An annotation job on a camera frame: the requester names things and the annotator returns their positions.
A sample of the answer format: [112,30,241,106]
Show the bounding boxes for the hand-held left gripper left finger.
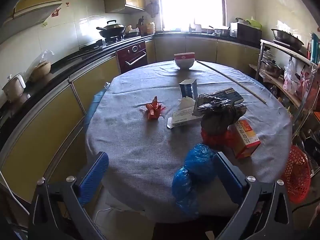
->
[29,151,110,240]

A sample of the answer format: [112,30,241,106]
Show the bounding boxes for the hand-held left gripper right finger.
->
[212,151,293,240]

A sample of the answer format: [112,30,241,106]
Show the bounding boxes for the blue plastic bag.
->
[185,144,220,183]
[171,167,200,217]

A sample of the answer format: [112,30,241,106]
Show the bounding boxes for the red plastic bag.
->
[299,66,317,100]
[201,126,238,150]

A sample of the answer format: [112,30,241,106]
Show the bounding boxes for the orange and yellow box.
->
[229,119,262,159]

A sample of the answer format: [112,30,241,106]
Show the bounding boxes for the black plastic bag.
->
[192,93,247,137]

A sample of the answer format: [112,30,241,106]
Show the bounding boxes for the red plastic basket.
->
[281,145,312,205]

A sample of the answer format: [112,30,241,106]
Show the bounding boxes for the long white box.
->
[167,106,204,130]

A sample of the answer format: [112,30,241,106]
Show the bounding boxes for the dark blue box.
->
[209,87,245,105]

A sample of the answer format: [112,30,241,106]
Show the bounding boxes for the orange red wrapper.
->
[139,96,167,120]

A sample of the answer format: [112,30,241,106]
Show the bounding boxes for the blue and white carton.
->
[178,78,198,100]

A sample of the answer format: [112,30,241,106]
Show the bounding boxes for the grey tablecloth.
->
[85,60,293,224]

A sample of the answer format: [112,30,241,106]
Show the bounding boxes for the yellow base cabinets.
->
[0,34,262,205]

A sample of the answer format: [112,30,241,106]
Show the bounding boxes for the blue table cover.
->
[84,82,111,130]

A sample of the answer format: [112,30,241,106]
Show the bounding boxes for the long wooden stick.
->
[196,60,267,104]

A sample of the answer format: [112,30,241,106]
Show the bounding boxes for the white and pink plastic bag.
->
[283,60,301,95]

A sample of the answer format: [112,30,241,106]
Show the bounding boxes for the steel pot with lid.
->
[262,59,285,78]

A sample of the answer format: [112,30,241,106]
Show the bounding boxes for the small white cooker pot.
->
[2,74,27,103]

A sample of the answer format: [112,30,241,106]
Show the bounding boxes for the bamboo basket in plastic bag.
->
[27,50,54,82]

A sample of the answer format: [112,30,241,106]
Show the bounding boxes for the red hanging plastic bag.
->
[299,66,317,100]

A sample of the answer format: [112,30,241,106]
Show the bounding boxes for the red oven door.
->
[116,41,148,74]

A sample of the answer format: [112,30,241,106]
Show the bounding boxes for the red banded white bowl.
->
[174,52,196,60]

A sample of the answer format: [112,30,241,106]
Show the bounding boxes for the gas stove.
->
[79,35,125,51]

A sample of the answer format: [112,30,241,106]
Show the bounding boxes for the metal shelf rack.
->
[249,39,320,155]

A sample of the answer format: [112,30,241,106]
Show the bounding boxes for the microwave oven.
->
[230,22,262,46]

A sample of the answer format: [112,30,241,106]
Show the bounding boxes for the steel pot by sink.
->
[214,26,230,37]

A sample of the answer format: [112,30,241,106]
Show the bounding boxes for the black wok with lid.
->
[96,20,126,38]

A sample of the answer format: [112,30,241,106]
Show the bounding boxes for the large metal basin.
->
[271,29,305,50]

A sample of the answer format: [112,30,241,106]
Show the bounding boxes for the bowls beside stove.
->
[124,25,141,38]

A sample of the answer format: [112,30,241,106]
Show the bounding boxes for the teal thermos bottle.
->
[310,32,320,64]

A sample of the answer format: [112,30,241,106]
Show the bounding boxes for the knife block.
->
[136,16,145,34]

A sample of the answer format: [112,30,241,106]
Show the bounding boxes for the window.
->
[158,0,227,30]

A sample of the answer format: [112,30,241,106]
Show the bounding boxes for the hanging round strainer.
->
[146,1,160,18]

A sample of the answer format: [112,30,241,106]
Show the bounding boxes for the yellow framed wall cabinet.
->
[0,0,63,43]

